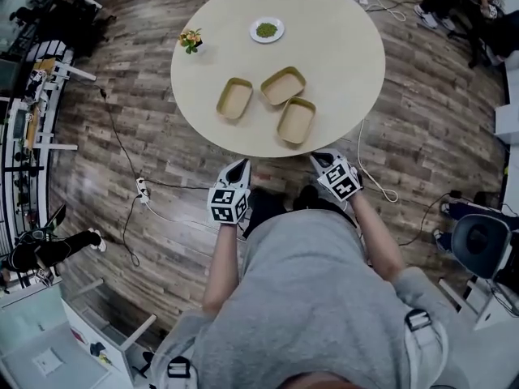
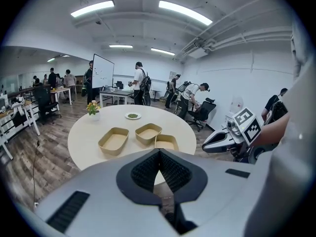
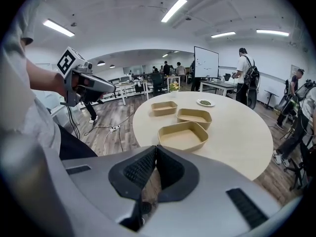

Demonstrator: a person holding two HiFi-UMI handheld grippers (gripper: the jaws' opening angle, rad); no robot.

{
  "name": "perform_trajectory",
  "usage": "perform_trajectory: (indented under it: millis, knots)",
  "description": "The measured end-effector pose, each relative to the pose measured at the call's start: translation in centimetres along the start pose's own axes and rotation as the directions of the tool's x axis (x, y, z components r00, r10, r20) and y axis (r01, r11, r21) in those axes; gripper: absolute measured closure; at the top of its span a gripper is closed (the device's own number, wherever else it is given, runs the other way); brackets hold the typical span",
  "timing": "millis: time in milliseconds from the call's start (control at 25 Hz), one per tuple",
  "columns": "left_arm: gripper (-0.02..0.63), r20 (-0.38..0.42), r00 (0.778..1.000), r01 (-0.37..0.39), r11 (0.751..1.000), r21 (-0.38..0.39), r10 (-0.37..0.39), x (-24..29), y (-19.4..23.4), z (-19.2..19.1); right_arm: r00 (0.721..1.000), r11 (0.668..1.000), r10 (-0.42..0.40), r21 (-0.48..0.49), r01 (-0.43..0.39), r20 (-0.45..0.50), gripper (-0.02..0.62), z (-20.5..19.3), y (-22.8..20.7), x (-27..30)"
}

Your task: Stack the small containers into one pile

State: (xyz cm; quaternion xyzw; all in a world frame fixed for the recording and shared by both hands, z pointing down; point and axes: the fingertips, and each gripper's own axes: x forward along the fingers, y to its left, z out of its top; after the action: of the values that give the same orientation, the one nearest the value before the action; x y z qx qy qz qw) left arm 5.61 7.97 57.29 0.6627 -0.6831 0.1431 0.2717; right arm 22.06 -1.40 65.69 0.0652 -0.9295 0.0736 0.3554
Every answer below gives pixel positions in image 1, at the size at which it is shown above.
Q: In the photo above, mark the white cardboard box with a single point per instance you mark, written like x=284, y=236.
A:
x=509, y=122

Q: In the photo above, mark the white power strip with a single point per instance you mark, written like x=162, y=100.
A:
x=142, y=189

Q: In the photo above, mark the potted orange flower plant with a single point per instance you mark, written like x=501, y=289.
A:
x=190, y=41

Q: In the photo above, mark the pile of green peas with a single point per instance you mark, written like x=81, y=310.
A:
x=267, y=30

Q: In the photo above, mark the person's left forearm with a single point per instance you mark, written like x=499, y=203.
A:
x=221, y=266

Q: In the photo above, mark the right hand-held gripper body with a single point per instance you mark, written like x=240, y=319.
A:
x=340, y=178

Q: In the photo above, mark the person's black trousers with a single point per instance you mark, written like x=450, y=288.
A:
x=263, y=207

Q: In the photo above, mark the white frame workbench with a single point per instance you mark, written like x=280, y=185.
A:
x=57, y=147

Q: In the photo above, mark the black office chair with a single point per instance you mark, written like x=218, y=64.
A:
x=73, y=35

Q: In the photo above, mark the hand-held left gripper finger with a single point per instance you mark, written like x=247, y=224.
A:
x=246, y=178
x=231, y=175

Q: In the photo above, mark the tan paper tray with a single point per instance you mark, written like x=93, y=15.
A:
x=234, y=99
x=282, y=87
x=296, y=120

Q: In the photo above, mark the white round plate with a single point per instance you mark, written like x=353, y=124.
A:
x=253, y=37

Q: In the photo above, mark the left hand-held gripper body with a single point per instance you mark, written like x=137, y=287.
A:
x=225, y=209

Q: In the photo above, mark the grey shell chair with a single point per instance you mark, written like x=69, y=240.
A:
x=480, y=241

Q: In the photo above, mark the person's right forearm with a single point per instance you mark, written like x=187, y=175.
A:
x=375, y=237

